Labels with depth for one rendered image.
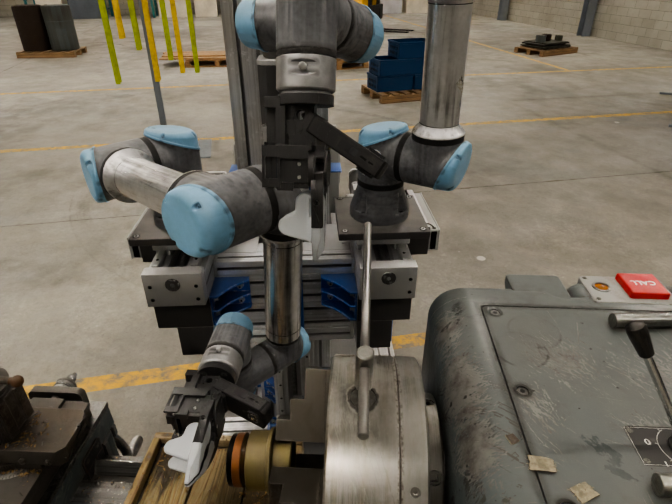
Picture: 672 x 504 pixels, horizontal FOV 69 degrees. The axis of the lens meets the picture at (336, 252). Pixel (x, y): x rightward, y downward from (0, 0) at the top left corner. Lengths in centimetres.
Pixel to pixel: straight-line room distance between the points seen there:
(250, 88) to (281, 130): 68
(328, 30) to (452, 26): 45
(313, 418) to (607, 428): 38
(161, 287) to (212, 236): 45
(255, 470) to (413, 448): 24
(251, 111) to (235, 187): 55
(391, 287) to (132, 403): 162
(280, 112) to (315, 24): 11
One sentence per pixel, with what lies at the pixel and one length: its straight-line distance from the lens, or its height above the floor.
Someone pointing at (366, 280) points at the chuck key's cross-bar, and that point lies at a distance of 68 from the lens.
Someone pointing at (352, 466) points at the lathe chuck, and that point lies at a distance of 63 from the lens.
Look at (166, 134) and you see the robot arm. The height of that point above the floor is 139.
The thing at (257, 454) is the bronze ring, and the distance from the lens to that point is 76.
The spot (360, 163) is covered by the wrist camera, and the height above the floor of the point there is 150.
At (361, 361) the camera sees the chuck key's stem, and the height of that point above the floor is 131.
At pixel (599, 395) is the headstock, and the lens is 71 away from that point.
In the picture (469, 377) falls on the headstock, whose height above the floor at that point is 125.
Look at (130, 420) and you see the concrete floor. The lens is 243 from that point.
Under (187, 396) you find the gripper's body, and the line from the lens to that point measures 87.
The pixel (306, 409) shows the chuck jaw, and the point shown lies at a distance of 75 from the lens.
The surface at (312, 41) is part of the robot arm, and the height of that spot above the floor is 164.
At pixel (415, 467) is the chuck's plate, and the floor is 121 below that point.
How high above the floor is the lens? 171
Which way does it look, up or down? 30 degrees down
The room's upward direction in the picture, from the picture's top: straight up
